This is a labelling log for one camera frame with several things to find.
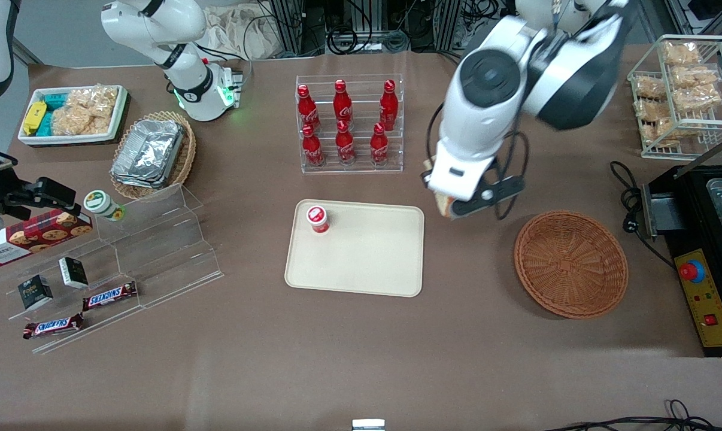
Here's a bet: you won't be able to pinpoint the white wire rack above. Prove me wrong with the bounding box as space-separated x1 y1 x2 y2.
627 35 722 159

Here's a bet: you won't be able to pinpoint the beige crumpled cloth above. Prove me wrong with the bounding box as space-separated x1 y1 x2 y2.
202 6 278 60

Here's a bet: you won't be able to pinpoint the bagged rice crackers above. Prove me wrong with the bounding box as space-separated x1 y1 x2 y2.
51 85 119 136

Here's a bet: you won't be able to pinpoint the clear acrylic stepped shelf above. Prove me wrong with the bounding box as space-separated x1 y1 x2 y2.
0 184 224 355

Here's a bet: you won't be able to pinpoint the yellow snack packet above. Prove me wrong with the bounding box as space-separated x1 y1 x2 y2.
23 101 47 136

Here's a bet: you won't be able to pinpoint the teal snack packet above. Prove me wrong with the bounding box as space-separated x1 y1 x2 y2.
38 91 69 137

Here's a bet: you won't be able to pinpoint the bagged fried snack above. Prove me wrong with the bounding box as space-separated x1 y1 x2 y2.
636 99 677 148
672 85 722 113
635 75 667 100
662 41 702 66
672 65 721 90

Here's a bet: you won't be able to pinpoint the red lidded small cup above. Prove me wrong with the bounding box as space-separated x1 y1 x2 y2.
306 205 330 235

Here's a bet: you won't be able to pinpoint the black power cable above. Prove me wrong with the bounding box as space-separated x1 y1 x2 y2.
610 160 676 268

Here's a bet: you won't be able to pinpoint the red tartan cookie box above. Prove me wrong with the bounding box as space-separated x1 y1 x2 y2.
0 208 93 268

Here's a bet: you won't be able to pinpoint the snickers chocolate bar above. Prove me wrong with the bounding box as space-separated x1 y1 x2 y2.
83 281 138 311
23 313 84 340

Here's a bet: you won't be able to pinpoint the black cable on floor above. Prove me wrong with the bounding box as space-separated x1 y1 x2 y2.
541 399 722 431

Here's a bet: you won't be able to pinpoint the round brown wicker basket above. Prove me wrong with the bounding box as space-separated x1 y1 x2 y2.
514 210 629 319

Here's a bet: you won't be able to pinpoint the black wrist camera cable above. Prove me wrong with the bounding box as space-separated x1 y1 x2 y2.
426 102 530 221

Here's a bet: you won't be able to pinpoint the small dark carton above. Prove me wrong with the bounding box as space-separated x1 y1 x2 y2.
59 257 89 289
18 275 54 310

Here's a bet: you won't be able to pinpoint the stacked foil containers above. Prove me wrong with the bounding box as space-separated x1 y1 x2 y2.
111 119 185 190

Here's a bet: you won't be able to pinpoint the red cola bottle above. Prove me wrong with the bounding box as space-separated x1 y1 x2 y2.
302 124 324 168
333 80 353 125
370 123 389 165
380 80 398 131
335 120 356 166
297 84 321 132

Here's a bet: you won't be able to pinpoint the oval light wicker basket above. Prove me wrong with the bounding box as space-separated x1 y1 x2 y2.
110 111 197 201

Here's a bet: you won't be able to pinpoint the clear acrylic bottle rack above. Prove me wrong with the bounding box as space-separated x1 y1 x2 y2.
296 74 404 174

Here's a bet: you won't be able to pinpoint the triangular sandwich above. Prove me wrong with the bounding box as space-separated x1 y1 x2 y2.
424 157 459 216

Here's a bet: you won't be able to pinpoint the black control unit yellow panel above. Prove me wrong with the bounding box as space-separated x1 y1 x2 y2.
639 163 722 358

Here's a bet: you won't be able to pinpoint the white rectangular plastic bin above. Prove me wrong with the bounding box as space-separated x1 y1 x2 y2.
17 85 128 146

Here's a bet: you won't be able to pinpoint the beige plastic tray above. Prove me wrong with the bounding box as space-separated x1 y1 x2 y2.
284 199 425 298

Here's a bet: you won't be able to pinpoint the green lidded small jar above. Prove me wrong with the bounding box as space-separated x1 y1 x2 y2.
83 190 126 222

